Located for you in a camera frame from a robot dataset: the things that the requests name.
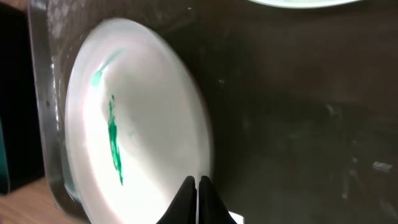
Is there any white plate stained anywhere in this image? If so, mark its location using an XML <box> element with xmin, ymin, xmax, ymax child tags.
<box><xmin>249</xmin><ymin>0</ymin><xmax>360</xmax><ymax>9</ymax></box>

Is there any large dark serving tray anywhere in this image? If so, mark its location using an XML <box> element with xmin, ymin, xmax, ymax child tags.
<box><xmin>27</xmin><ymin>0</ymin><xmax>397</xmax><ymax>223</ymax></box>

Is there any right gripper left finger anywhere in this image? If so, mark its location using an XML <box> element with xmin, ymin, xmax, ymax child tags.
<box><xmin>157</xmin><ymin>176</ymin><xmax>197</xmax><ymax>224</ymax></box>

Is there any small black water tray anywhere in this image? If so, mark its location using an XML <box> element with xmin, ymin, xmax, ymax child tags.
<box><xmin>1</xmin><ymin>3</ymin><xmax>44</xmax><ymax>195</ymax></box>

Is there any white plate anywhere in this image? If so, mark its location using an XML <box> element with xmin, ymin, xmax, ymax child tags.
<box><xmin>65</xmin><ymin>18</ymin><xmax>213</xmax><ymax>223</ymax></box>

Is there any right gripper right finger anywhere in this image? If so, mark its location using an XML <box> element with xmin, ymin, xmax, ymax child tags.
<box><xmin>198</xmin><ymin>175</ymin><xmax>237</xmax><ymax>224</ymax></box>

